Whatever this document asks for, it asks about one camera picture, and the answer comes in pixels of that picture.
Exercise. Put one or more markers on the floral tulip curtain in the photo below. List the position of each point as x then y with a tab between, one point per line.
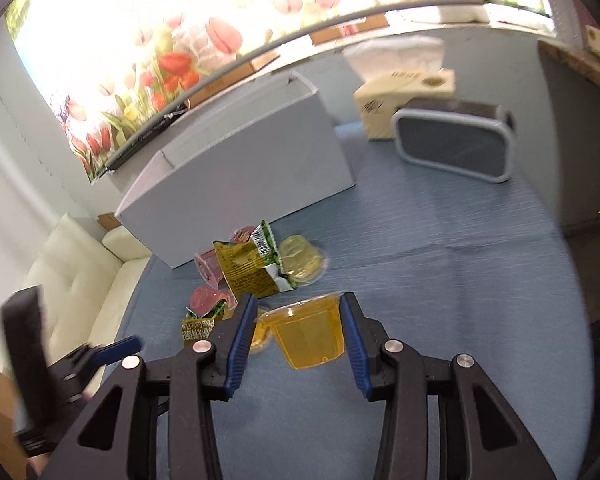
180	45

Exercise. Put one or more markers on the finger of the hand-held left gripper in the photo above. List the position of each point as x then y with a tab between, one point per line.
117	350

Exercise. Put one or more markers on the black bar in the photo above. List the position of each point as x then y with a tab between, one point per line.
140	137

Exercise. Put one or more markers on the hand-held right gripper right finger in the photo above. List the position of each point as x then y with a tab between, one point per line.
356	350

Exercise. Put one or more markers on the blue tablecloth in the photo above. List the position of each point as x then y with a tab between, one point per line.
430	285

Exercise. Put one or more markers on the dark cabinet with wooden top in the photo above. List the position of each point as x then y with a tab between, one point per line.
580	150

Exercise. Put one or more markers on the pale yellow jelly cup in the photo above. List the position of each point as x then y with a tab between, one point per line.
300	260

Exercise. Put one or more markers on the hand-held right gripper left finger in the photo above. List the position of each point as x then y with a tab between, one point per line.
237	345

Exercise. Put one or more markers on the white cardboard box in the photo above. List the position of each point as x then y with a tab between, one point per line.
240	170

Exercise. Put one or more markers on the white cushioned sofa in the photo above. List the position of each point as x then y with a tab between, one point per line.
80	280

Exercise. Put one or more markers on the yellow green snack packet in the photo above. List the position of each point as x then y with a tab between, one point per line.
247	270
200	327

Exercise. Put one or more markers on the orange jelly cup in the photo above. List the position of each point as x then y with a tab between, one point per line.
259	332
307	332

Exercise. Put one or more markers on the grey rectangular speaker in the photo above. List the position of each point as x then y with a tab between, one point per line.
452	142

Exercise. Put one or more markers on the beige tissue pack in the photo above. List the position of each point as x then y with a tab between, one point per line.
395	102

